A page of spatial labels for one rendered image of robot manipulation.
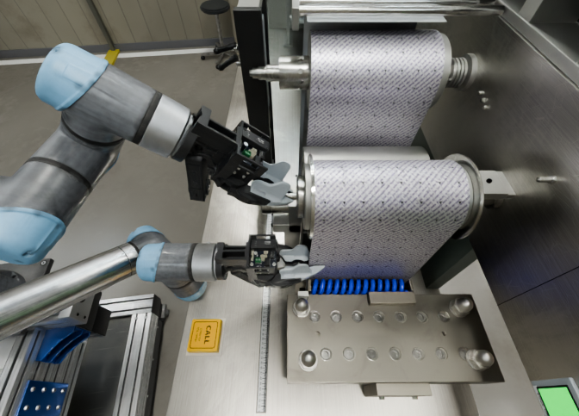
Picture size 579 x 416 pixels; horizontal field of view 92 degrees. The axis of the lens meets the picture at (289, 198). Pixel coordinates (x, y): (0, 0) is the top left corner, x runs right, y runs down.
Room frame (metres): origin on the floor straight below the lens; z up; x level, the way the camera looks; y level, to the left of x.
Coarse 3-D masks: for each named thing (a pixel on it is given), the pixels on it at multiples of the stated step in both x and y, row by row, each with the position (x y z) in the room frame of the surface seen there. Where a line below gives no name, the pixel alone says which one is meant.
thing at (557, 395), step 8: (544, 392) 0.01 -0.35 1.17; (552, 392) 0.01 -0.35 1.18; (560, 392) 0.01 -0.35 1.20; (568, 392) 0.01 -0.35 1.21; (544, 400) 0.00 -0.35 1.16; (552, 400) 0.00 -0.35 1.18; (560, 400) 0.00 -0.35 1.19; (568, 400) 0.00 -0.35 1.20; (552, 408) 0.00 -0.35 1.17; (560, 408) 0.00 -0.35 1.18; (568, 408) 0.00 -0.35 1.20; (576, 408) 0.00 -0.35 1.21
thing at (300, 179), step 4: (300, 176) 0.31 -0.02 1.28; (296, 180) 0.31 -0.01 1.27; (300, 180) 0.30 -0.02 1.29; (304, 180) 0.30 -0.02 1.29; (296, 184) 0.31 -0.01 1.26; (300, 184) 0.29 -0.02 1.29; (304, 184) 0.29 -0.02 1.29; (296, 188) 0.31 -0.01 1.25; (300, 188) 0.28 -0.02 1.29; (304, 188) 0.28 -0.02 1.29; (296, 192) 0.30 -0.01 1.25; (300, 192) 0.27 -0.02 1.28; (304, 192) 0.28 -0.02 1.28; (296, 196) 0.29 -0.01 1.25; (300, 196) 0.27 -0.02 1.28; (304, 196) 0.27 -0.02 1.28; (296, 200) 0.29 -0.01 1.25; (300, 200) 0.26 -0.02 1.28; (304, 200) 0.26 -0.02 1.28; (296, 204) 0.29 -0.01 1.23; (300, 204) 0.26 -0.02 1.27; (304, 204) 0.26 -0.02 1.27; (296, 208) 0.28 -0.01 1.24; (300, 208) 0.26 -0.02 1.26; (304, 208) 0.26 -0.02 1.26; (296, 212) 0.27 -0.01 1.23; (300, 212) 0.25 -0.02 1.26; (304, 212) 0.25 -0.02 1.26; (296, 216) 0.26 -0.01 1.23; (300, 216) 0.25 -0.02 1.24
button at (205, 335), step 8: (192, 320) 0.16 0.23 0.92; (200, 320) 0.16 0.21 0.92; (208, 320) 0.16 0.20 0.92; (216, 320) 0.16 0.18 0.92; (192, 328) 0.14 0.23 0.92; (200, 328) 0.14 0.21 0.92; (208, 328) 0.14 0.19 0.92; (216, 328) 0.14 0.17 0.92; (192, 336) 0.13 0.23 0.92; (200, 336) 0.13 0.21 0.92; (208, 336) 0.13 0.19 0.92; (216, 336) 0.13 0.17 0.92; (192, 344) 0.11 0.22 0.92; (200, 344) 0.11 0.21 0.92; (208, 344) 0.11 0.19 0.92; (216, 344) 0.11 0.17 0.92; (192, 352) 0.10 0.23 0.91; (200, 352) 0.10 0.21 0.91; (208, 352) 0.10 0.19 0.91; (216, 352) 0.10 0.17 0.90
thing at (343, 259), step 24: (312, 240) 0.23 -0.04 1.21; (336, 240) 0.23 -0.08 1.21; (360, 240) 0.23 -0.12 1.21; (384, 240) 0.23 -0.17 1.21; (408, 240) 0.23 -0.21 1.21; (432, 240) 0.23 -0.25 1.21; (312, 264) 0.23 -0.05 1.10; (336, 264) 0.23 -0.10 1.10; (360, 264) 0.23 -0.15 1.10; (384, 264) 0.23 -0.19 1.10; (408, 264) 0.23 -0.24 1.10
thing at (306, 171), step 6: (306, 168) 0.31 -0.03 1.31; (306, 174) 0.29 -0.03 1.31; (468, 174) 0.29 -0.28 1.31; (306, 180) 0.28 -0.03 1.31; (468, 180) 0.28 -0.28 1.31; (306, 186) 0.27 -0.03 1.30; (306, 192) 0.26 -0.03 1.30; (306, 198) 0.26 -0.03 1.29; (306, 204) 0.25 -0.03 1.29; (306, 210) 0.24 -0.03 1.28; (468, 210) 0.24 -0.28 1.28; (306, 216) 0.24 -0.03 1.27; (468, 216) 0.24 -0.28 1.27; (306, 222) 0.23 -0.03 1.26; (306, 228) 0.24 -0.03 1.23
